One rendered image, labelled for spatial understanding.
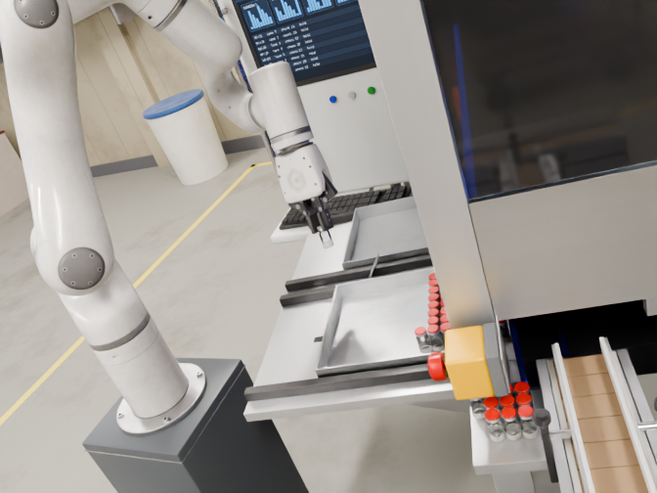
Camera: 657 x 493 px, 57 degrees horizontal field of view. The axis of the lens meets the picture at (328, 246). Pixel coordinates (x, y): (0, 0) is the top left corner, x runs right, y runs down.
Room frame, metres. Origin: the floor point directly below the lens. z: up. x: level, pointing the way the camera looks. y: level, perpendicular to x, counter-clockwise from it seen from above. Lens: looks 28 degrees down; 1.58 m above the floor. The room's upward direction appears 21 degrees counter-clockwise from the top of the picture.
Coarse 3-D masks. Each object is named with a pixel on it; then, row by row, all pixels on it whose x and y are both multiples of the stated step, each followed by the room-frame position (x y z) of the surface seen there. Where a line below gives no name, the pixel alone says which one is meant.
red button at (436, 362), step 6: (432, 354) 0.66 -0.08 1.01; (438, 354) 0.65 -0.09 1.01; (432, 360) 0.65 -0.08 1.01; (438, 360) 0.65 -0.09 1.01; (444, 360) 0.66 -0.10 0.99; (432, 366) 0.64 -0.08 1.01; (438, 366) 0.64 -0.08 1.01; (444, 366) 0.65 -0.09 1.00; (432, 372) 0.64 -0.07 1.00; (438, 372) 0.64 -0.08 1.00; (444, 372) 0.64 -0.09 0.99; (432, 378) 0.64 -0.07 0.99; (438, 378) 0.64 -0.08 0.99; (444, 378) 0.63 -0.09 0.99
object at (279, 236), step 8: (344, 192) 1.80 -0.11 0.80; (352, 192) 1.78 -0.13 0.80; (360, 192) 1.76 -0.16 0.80; (280, 224) 1.73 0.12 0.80; (280, 232) 1.68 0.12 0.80; (288, 232) 1.65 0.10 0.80; (296, 232) 1.63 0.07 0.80; (304, 232) 1.62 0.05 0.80; (272, 240) 1.67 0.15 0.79; (280, 240) 1.65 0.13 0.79; (288, 240) 1.64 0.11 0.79; (296, 240) 1.63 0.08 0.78
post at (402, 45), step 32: (384, 0) 0.69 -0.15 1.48; (416, 0) 0.68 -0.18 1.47; (384, 32) 0.69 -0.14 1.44; (416, 32) 0.68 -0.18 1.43; (384, 64) 0.70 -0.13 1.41; (416, 64) 0.68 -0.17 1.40; (416, 96) 0.69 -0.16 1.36; (416, 128) 0.69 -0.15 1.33; (448, 128) 0.68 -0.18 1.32; (416, 160) 0.69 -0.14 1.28; (448, 160) 0.68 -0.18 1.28; (416, 192) 0.70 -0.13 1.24; (448, 192) 0.68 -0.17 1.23; (448, 224) 0.69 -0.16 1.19; (448, 256) 0.69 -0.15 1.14; (480, 256) 0.68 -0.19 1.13; (448, 288) 0.69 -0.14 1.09; (480, 288) 0.68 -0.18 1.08; (480, 320) 0.68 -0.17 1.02; (512, 480) 0.69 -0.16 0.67
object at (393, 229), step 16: (368, 208) 1.40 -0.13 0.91; (384, 208) 1.38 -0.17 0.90; (400, 208) 1.37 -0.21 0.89; (416, 208) 1.35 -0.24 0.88; (352, 224) 1.33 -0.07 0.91; (368, 224) 1.37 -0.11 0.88; (384, 224) 1.33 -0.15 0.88; (400, 224) 1.30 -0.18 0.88; (416, 224) 1.27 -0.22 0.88; (352, 240) 1.29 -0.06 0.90; (368, 240) 1.29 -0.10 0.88; (384, 240) 1.26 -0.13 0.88; (400, 240) 1.23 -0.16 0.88; (416, 240) 1.20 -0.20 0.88; (352, 256) 1.24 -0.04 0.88; (368, 256) 1.21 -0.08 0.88; (384, 256) 1.13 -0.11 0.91; (400, 256) 1.12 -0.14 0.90
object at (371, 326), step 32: (352, 288) 1.08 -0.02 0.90; (384, 288) 1.05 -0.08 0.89; (416, 288) 1.02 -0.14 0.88; (352, 320) 0.99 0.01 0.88; (384, 320) 0.96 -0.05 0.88; (416, 320) 0.92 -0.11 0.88; (320, 352) 0.89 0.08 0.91; (352, 352) 0.90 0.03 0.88; (384, 352) 0.86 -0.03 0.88; (416, 352) 0.83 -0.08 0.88; (512, 352) 0.74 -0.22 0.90
